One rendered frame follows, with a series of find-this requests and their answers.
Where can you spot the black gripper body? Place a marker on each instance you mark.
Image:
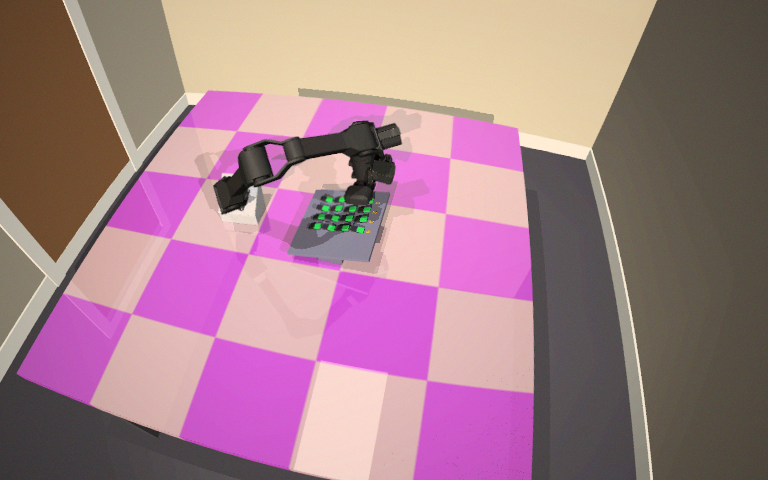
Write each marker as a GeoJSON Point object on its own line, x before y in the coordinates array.
{"type": "Point", "coordinates": [360, 193]}

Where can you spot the grey switch panel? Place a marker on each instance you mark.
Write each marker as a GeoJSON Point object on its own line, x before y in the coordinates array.
{"type": "Point", "coordinates": [333, 231]}

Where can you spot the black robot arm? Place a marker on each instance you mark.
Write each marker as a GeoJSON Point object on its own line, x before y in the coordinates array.
{"type": "Point", "coordinates": [359, 142]}

